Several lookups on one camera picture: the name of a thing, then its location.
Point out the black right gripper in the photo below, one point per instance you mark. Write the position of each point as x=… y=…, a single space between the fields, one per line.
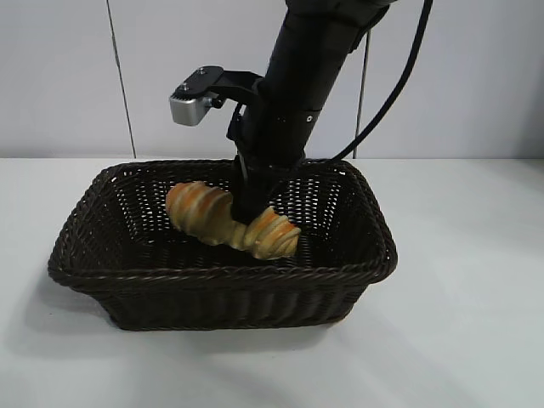
x=276 y=136

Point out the long striped bread loaf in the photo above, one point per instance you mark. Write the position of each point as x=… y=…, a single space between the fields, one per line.
x=195 y=208

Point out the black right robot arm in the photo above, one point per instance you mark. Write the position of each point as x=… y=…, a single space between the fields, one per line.
x=314 y=47

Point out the dark brown wicker basket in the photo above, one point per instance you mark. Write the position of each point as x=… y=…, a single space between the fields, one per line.
x=221 y=289

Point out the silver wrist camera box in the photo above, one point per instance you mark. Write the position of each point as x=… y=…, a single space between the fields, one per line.
x=189 y=110

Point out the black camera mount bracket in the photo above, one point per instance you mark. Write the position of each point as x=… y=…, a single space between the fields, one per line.
x=229 y=81

